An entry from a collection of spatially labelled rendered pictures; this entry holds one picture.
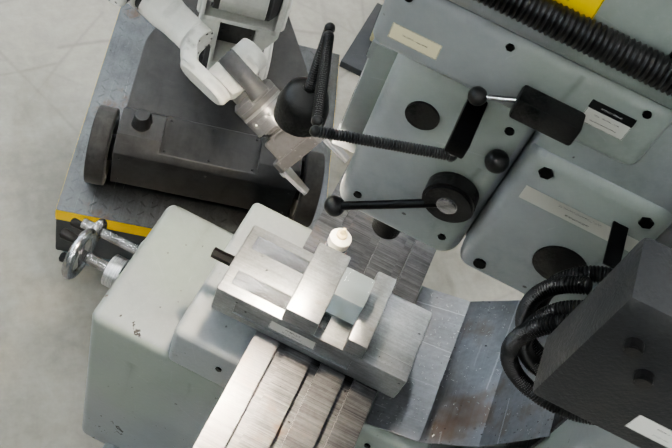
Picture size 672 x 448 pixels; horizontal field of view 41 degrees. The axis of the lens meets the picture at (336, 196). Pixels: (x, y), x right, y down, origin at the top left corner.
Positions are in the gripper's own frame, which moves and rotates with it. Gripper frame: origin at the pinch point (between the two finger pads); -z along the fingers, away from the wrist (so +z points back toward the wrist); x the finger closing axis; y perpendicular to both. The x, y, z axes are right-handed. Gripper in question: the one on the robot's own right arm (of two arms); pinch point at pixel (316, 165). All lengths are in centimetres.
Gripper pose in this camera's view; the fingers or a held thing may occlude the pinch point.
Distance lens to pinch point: 167.5
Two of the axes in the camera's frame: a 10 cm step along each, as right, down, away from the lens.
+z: -6.7, -7.2, -1.8
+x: 7.2, -5.7, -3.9
